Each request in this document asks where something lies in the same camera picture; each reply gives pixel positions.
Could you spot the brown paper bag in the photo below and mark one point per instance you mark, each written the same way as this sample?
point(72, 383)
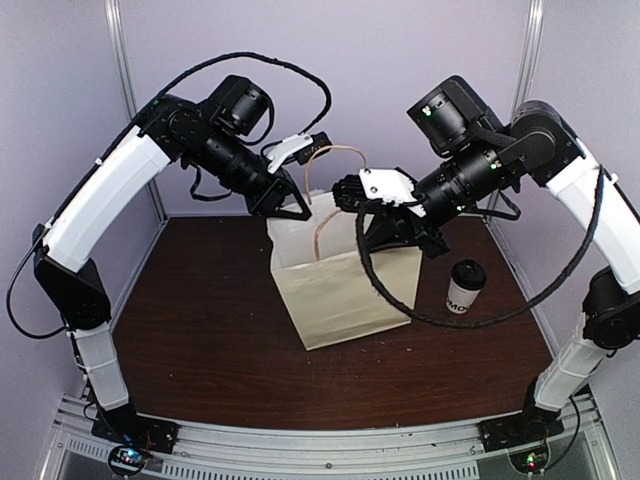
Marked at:
point(318, 273)

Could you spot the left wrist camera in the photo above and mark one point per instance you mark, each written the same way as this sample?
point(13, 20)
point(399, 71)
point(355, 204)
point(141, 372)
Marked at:
point(297, 148)

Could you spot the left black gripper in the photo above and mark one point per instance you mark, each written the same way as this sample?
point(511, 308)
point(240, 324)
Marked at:
point(267, 200)

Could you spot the white paper coffee cup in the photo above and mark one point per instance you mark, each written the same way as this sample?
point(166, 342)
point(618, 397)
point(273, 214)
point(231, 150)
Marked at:
point(460, 297)

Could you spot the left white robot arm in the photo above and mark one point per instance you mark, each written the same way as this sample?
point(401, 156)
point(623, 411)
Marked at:
point(209, 135)

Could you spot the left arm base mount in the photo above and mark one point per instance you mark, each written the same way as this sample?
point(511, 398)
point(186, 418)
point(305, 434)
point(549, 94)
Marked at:
point(135, 450)

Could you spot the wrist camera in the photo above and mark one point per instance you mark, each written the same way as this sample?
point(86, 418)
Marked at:
point(297, 148)
point(393, 187)

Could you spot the right aluminium frame post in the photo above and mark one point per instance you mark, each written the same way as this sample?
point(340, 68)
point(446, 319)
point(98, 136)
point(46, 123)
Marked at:
point(530, 53)

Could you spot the aluminium frame post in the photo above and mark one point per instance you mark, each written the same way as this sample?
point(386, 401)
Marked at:
point(117, 37)
point(530, 53)

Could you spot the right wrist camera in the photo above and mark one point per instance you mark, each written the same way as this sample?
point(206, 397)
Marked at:
point(393, 187)

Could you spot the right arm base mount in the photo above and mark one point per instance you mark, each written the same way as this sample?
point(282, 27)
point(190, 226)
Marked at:
point(525, 440)

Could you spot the black plastic cup lid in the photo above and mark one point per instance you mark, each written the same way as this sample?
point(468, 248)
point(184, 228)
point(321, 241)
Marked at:
point(469, 275)

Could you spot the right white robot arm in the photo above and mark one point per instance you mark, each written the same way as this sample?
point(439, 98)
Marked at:
point(479, 156)

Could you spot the aluminium front rail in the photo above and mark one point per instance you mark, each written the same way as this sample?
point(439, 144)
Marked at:
point(452, 450)

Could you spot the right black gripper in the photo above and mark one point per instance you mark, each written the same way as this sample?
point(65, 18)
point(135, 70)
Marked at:
point(404, 227)

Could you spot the left aluminium frame post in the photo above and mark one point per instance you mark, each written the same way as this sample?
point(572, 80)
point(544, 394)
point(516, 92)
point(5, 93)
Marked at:
point(117, 37)

